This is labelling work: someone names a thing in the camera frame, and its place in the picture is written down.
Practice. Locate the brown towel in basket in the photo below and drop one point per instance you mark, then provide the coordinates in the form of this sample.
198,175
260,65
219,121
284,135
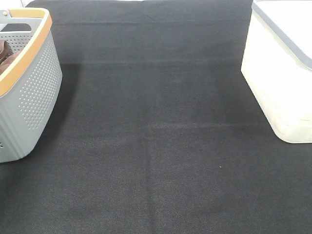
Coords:
6,55

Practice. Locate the white plastic storage basket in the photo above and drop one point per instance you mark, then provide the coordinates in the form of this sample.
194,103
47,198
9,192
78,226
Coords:
277,65

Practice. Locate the black fabric table mat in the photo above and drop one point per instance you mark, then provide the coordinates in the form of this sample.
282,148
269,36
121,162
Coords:
155,130

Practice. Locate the grey perforated laundry basket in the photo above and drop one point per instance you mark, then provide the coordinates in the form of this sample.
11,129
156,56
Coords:
29,87

